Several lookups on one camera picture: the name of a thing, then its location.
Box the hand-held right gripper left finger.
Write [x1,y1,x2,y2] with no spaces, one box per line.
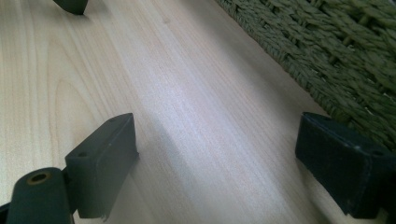
[64,112,140,222]

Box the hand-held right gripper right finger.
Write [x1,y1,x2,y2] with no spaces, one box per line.
[294,111,396,219]

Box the green woven basket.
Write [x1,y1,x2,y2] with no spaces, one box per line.
[214,0,396,153]

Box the dark rounded object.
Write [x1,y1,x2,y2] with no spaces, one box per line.
[51,0,90,16]

